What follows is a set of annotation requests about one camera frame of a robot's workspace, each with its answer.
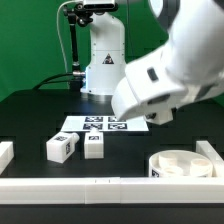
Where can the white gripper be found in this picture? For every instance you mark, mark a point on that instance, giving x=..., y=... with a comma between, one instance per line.
x=147, y=91

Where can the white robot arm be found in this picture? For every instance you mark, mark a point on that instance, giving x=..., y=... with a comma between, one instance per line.
x=186, y=67

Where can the white fiducial marker sheet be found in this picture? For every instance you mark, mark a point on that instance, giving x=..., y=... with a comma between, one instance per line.
x=102, y=123

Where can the white U-shaped fence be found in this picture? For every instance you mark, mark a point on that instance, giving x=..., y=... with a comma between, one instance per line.
x=111, y=190

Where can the white camera on mount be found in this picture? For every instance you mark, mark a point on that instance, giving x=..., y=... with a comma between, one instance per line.
x=99, y=4

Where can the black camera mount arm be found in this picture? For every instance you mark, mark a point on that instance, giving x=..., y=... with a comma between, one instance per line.
x=76, y=16

